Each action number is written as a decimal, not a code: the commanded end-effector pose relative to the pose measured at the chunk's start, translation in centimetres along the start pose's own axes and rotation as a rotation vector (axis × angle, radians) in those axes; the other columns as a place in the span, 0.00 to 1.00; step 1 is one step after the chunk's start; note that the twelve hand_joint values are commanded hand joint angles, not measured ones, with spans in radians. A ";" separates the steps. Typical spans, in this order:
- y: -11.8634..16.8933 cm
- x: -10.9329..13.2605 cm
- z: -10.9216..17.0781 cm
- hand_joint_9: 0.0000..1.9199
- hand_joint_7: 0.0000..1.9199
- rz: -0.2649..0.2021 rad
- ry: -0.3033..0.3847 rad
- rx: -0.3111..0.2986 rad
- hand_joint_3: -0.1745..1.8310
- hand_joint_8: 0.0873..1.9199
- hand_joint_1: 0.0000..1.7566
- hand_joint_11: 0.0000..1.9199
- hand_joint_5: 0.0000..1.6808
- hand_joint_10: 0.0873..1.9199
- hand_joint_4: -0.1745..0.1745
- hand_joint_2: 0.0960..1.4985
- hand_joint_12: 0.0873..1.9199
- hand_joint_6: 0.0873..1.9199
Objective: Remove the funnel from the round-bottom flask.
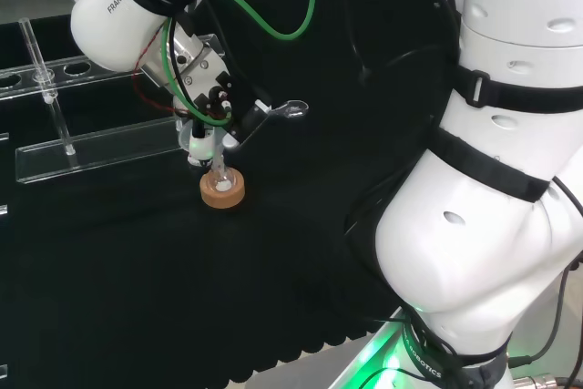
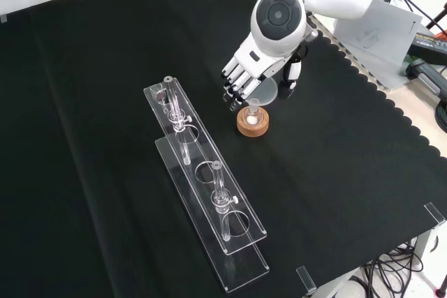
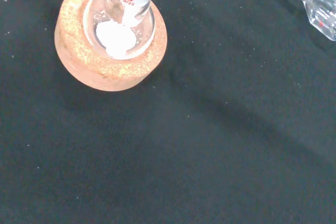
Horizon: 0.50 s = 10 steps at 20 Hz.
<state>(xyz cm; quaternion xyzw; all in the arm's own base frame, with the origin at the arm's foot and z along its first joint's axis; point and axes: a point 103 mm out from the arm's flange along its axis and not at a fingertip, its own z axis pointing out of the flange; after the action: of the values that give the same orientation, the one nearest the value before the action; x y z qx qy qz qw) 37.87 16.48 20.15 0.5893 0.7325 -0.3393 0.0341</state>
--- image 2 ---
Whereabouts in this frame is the clear plastic funnel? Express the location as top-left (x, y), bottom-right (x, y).
top-left (248, 77), bottom-right (279, 113)

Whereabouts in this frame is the small glass round-bottom flask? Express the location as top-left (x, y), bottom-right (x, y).
top-left (243, 104), bottom-right (263, 126)

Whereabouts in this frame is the black bench cloth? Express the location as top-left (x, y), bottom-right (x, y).
top-left (0, 0), bottom-right (447, 298)

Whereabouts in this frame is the pale paper board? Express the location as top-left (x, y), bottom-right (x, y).
top-left (333, 0), bottom-right (424, 90)

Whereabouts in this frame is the brown cork ring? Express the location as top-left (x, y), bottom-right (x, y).
top-left (236, 105), bottom-right (272, 137)

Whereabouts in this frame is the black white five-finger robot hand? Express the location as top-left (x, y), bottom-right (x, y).
top-left (220, 15), bottom-right (319, 113)

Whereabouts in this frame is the clear acrylic funnel stand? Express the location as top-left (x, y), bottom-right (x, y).
top-left (143, 75), bottom-right (271, 294)

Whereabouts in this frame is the black power adapter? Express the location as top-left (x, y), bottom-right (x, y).
top-left (411, 31), bottom-right (447, 66)

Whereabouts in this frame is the clear cloth clip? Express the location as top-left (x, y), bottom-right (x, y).
top-left (423, 202), bottom-right (447, 225)
top-left (295, 265), bottom-right (318, 294)

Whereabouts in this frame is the grey green power plug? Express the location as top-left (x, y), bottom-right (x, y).
top-left (404, 59), bottom-right (447, 97)

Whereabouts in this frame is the black cable bundle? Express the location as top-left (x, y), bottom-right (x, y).
top-left (358, 237), bottom-right (447, 298)

